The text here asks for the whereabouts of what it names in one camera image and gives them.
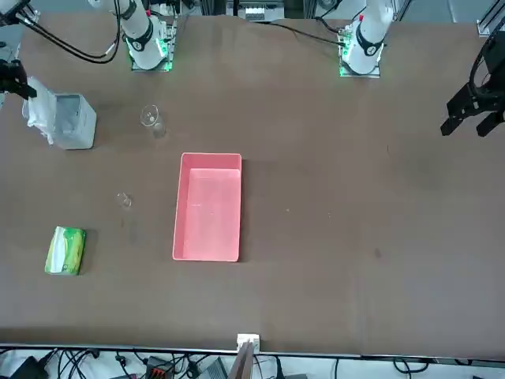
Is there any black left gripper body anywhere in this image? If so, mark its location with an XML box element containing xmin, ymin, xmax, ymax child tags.
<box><xmin>479</xmin><ymin>30</ymin><xmax>505</xmax><ymax>98</ymax></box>

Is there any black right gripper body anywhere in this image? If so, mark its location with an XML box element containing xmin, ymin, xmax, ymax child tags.
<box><xmin>0</xmin><ymin>58</ymin><xmax>25</xmax><ymax>94</ymax></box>

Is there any white tissue sheet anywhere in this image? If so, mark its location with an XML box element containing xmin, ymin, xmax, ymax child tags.
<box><xmin>21</xmin><ymin>77</ymin><xmax>56</xmax><ymax>146</ymax></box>

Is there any white lidded trash bin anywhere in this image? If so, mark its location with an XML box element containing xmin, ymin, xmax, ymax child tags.
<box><xmin>39</xmin><ymin>92</ymin><xmax>98</xmax><ymax>151</ymax></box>

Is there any large glass beaker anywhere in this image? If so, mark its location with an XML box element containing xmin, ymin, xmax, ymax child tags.
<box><xmin>138</xmin><ymin>104</ymin><xmax>166</xmax><ymax>140</ymax></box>

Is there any green tissue pack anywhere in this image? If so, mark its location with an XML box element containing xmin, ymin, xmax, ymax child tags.
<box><xmin>43</xmin><ymin>226</ymin><xmax>88</xmax><ymax>276</ymax></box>

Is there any pink plastic container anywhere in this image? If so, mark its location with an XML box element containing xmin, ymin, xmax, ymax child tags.
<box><xmin>171</xmin><ymin>152</ymin><xmax>243</xmax><ymax>263</ymax></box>

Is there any black power adapter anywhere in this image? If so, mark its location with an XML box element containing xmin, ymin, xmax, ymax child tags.
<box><xmin>7</xmin><ymin>355</ymin><xmax>47</xmax><ymax>379</ymax></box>

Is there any black device with red parts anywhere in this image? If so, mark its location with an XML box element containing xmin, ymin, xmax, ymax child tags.
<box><xmin>144</xmin><ymin>356</ymin><xmax>175</xmax><ymax>379</ymax></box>

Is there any dark grey power box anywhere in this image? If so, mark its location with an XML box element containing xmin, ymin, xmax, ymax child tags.
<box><xmin>199</xmin><ymin>357</ymin><xmax>229</xmax><ymax>379</ymax></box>

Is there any black left gripper cable loop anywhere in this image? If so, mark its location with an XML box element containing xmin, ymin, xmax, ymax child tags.
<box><xmin>470</xmin><ymin>37</ymin><xmax>492</xmax><ymax>94</ymax></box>

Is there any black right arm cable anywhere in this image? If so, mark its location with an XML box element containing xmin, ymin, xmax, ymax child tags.
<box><xmin>15</xmin><ymin>0</ymin><xmax>124</xmax><ymax>65</ymax></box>

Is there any black cable across table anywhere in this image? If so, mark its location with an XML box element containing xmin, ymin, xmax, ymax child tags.
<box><xmin>252</xmin><ymin>17</ymin><xmax>344</xmax><ymax>45</ymax></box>

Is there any aluminium frame post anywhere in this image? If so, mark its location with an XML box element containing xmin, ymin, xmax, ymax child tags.
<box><xmin>230</xmin><ymin>333</ymin><xmax>262</xmax><ymax>379</ymax></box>

